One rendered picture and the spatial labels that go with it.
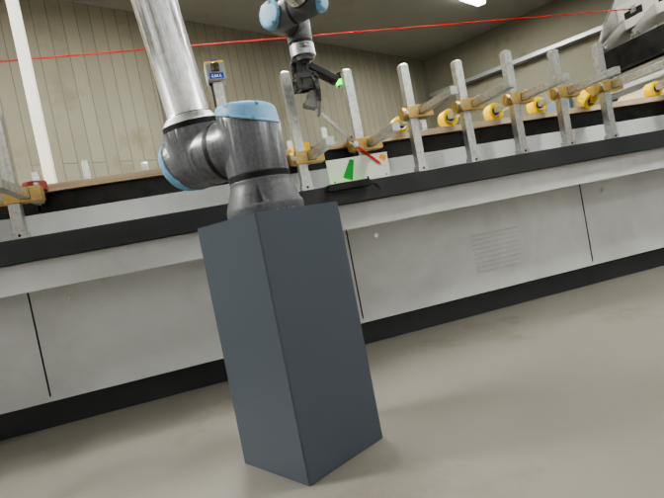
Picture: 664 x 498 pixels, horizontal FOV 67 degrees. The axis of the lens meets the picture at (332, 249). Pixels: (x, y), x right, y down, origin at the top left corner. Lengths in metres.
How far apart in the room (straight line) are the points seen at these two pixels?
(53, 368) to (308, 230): 1.33
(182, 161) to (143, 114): 4.84
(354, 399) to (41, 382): 1.33
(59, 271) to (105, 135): 4.04
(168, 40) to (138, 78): 4.91
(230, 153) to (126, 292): 1.05
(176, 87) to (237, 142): 0.24
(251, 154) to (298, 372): 0.50
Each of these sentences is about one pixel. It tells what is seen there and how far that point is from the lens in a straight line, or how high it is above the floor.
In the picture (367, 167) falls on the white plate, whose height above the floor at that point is 0.75.
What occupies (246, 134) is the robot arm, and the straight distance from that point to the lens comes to 1.20.
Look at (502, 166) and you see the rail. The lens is 2.30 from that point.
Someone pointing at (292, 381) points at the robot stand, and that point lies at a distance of 1.12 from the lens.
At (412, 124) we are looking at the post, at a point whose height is 0.89.
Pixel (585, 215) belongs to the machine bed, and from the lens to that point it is 2.87.
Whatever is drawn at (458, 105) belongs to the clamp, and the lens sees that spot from 2.27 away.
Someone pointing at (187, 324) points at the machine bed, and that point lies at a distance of 2.13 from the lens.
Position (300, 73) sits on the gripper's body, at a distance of 1.88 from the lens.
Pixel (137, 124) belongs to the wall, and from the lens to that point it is 6.09.
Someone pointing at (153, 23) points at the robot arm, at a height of 1.11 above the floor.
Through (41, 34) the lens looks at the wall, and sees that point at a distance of 6.10.
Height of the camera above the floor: 0.53
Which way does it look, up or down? 2 degrees down
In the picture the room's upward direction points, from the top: 11 degrees counter-clockwise
